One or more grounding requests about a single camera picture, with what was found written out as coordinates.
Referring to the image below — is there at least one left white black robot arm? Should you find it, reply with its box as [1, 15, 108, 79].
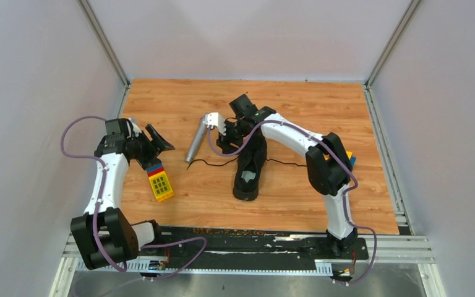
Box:
[71, 118, 174, 272]

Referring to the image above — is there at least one aluminium frame rail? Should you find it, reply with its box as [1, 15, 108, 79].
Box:
[49, 231, 447, 297]

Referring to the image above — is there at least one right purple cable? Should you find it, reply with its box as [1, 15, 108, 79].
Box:
[207, 119, 378, 286]

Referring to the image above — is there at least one colourful toy block stack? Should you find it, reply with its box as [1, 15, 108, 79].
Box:
[147, 163, 174, 202]

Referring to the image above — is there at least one purple cable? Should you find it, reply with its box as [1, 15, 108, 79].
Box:
[207, 119, 378, 286]
[60, 116, 208, 283]

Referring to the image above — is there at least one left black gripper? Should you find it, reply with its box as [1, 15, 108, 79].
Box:
[129, 124, 174, 171]

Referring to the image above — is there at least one black sneaker shoe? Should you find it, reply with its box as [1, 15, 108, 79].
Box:
[233, 132, 267, 201]

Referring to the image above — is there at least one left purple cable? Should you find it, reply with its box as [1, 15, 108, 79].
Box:
[60, 116, 208, 283]

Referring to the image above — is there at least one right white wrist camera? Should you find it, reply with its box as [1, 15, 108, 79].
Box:
[203, 112, 226, 136]

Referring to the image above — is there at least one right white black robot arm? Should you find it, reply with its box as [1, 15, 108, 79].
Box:
[205, 94, 358, 259]

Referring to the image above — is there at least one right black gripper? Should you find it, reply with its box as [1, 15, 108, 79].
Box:
[216, 118, 249, 155]

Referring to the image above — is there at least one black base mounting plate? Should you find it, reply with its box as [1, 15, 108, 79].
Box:
[127, 226, 370, 276]

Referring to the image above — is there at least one silver microphone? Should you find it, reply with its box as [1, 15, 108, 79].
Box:
[185, 113, 208, 163]

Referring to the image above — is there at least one black shoelace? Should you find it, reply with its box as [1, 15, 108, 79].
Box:
[186, 157, 308, 171]

